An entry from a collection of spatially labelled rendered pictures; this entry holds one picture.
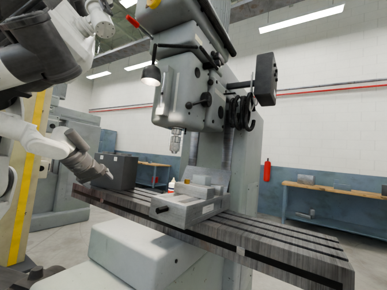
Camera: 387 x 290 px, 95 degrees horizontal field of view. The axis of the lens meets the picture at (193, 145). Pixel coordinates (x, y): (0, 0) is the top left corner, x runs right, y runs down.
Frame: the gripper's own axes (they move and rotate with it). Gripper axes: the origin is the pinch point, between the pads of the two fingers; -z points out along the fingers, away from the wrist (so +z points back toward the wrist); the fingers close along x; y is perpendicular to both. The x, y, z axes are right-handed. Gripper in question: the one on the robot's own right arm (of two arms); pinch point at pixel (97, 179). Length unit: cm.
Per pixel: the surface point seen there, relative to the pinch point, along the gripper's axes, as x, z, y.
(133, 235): 12.1, -4.2, -29.4
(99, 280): -0.4, -5.1, -38.2
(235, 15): 211, -12, 253
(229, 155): 66, -26, 3
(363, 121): 419, -233, 110
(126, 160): 10.6, -9.0, 14.7
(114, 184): -0.2, -15.8, 7.9
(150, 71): 39, 35, 3
